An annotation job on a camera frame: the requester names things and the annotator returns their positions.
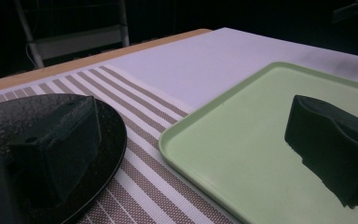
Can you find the white table mat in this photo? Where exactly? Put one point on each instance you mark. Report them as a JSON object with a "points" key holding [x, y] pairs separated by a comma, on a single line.
{"points": [[205, 65]]}

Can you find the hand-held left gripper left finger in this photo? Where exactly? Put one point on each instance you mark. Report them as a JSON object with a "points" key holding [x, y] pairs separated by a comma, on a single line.
{"points": [[62, 146]]}

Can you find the light green tray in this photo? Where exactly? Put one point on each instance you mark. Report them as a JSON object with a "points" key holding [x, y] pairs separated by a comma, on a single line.
{"points": [[239, 149]]}

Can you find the white metal stand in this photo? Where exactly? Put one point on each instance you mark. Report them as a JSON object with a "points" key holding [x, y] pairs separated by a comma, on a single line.
{"points": [[74, 40]]}

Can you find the striped beige white placemat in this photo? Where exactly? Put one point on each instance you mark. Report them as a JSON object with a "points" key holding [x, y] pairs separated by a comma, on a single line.
{"points": [[146, 174]]}

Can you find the black speckled plate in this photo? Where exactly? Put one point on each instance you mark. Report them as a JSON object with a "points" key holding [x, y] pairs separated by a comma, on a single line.
{"points": [[9, 115]]}

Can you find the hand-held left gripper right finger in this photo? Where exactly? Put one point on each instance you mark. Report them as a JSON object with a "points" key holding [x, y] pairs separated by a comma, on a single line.
{"points": [[332, 140]]}

